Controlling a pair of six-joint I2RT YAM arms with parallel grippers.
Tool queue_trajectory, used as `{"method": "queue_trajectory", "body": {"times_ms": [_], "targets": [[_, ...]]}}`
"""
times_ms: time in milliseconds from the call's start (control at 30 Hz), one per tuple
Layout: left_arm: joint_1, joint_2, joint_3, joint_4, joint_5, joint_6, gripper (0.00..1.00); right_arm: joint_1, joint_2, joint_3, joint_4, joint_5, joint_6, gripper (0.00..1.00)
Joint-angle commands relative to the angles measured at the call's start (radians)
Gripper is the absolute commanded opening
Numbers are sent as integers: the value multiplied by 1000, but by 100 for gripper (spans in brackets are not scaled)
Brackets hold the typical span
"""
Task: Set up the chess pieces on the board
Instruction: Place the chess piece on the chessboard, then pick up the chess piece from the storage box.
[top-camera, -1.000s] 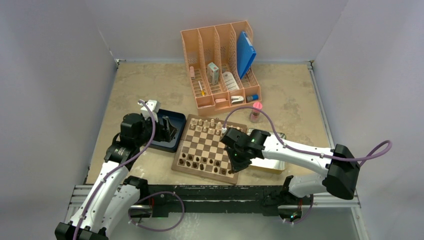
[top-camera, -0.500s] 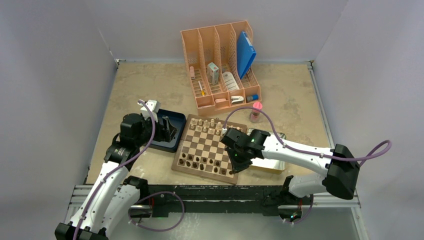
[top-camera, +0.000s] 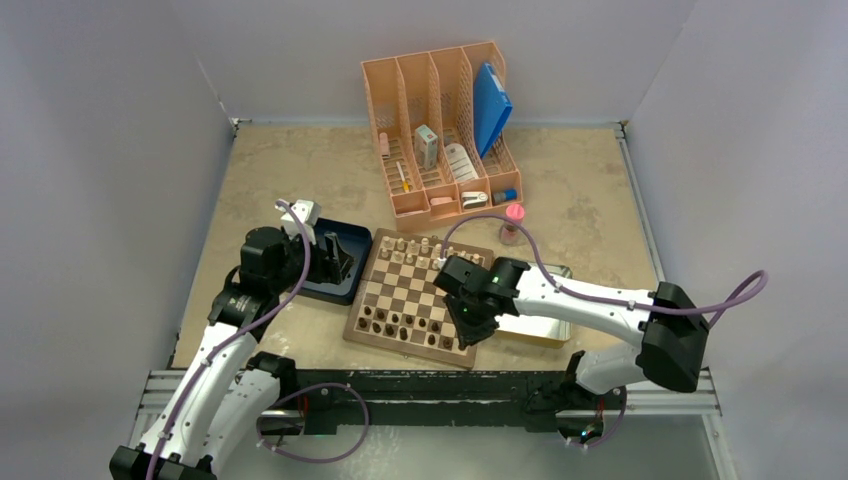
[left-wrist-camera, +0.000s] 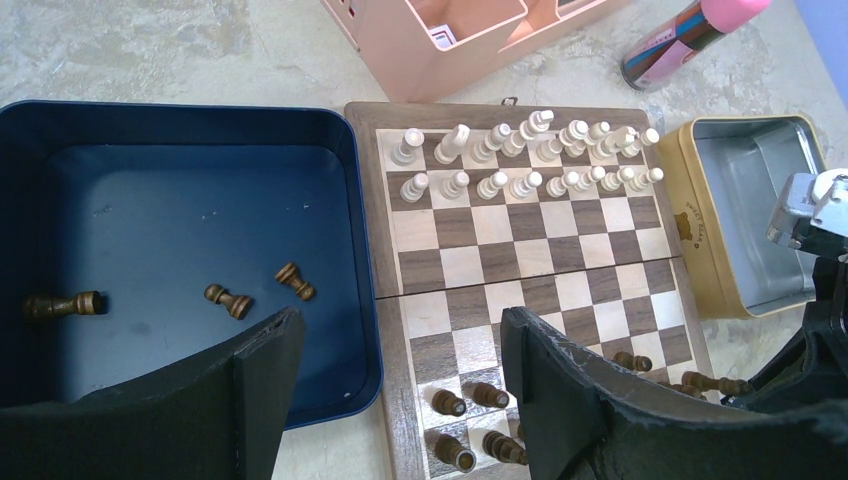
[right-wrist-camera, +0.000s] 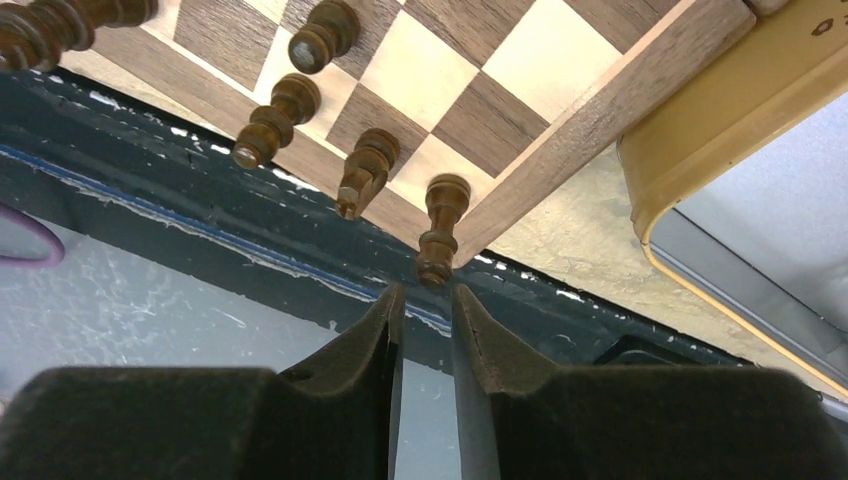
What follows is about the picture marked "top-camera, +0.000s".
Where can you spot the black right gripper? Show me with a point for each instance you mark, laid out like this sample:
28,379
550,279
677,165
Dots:
469,334

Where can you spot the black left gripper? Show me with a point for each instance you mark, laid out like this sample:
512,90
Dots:
329,265

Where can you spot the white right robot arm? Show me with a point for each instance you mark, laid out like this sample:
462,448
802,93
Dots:
659,339

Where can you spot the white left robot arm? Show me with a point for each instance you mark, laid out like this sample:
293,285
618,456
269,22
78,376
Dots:
228,384

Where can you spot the wooden chess board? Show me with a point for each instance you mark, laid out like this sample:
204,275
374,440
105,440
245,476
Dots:
415,296

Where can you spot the light chess pieces row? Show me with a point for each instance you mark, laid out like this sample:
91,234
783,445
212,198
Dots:
407,256

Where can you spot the dark blue tin tray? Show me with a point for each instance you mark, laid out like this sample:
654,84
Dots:
354,244

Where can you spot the yellow pen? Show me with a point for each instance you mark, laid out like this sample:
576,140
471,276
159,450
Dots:
404,182

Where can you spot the pink cap bottle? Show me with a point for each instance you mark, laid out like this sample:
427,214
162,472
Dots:
509,232

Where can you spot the white stapler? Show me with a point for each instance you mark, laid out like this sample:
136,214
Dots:
473,199

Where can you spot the blue cap glue stick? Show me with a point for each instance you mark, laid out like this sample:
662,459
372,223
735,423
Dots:
504,196

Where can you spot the white red small box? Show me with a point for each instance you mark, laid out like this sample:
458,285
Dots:
425,142

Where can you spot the white labelled packet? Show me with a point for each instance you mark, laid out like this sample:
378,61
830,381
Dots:
460,163

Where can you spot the orange file organizer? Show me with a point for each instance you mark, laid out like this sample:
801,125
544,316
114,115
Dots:
434,88

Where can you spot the blue folder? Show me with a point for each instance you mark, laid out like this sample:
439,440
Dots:
492,108

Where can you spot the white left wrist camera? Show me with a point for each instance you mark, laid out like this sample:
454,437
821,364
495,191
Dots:
306,211

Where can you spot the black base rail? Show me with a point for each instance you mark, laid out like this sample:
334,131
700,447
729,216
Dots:
536,401

